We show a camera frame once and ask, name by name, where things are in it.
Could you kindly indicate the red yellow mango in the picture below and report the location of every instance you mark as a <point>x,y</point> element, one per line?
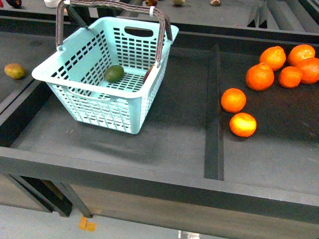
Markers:
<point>147,73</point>

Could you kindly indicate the green avocado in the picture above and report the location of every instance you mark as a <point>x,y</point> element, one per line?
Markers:
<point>114,73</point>

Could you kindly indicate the light blue plastic basket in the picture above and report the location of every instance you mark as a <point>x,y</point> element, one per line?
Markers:
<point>75,72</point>

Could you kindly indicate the green yellow mango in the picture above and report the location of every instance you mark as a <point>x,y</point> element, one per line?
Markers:
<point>15,71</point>

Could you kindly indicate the orange mandarin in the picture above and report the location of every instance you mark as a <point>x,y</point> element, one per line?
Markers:
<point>243,124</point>
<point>300,53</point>
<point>290,77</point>
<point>233,100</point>
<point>260,77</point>
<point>274,57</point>
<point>310,70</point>

